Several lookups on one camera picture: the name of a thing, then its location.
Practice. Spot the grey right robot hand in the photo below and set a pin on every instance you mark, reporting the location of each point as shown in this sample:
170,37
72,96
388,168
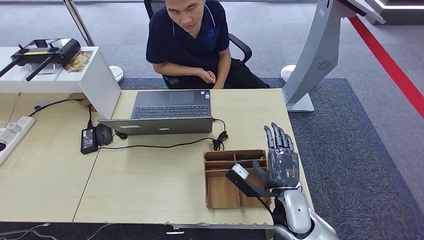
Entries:
285,169

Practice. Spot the person's right hand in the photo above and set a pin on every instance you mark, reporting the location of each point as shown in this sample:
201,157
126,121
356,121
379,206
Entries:
206,76

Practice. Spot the person's right forearm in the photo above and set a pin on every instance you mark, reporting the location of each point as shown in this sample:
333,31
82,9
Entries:
175,70

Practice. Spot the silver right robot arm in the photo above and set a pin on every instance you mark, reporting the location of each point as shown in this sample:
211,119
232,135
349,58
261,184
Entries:
298,212

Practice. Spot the person's left forearm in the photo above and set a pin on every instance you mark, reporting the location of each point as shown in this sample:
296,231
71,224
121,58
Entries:
223,68

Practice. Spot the person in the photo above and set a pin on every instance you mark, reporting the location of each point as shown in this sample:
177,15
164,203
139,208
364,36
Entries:
188,43

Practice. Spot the black office chair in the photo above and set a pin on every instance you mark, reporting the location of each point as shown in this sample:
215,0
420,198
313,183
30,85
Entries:
243,49

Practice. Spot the grey laptop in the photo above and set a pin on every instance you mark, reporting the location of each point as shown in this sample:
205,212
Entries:
165,126

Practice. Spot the wooden divided tray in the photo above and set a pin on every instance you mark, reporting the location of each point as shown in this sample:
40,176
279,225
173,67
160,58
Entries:
218,195

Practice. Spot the white round base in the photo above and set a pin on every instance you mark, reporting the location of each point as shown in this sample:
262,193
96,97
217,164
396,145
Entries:
286,73
116,73

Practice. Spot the white desk shelf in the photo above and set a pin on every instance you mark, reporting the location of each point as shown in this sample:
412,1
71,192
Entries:
99,89

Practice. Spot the grey kiosk stand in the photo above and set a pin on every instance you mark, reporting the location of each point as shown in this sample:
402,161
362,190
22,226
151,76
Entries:
318,49

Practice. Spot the black computer mouse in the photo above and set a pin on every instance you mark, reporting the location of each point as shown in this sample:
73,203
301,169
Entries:
104,134

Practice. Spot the white desk label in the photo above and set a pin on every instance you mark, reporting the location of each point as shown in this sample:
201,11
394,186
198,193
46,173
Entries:
175,233

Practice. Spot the patterned cards stack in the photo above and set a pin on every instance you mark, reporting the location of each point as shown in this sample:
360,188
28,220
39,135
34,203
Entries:
78,63

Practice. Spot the black laptop charger brick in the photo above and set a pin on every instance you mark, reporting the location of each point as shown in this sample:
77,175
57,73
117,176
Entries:
88,140

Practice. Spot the metal pole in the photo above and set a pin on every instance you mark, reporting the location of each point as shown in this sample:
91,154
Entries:
78,21

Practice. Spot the black remote controller with antennas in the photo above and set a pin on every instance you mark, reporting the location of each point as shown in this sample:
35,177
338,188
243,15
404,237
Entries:
63,51

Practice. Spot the clear controller stand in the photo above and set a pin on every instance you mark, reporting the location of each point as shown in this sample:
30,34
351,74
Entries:
42,73

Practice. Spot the grey plug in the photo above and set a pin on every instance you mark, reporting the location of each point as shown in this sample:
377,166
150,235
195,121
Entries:
40,105

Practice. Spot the white power strip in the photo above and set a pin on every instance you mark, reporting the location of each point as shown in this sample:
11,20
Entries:
28,123

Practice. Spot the white plug adapter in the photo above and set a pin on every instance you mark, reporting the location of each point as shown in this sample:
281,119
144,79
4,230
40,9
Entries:
6,136
13,128

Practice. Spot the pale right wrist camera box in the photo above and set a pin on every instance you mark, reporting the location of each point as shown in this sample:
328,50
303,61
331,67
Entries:
240,171

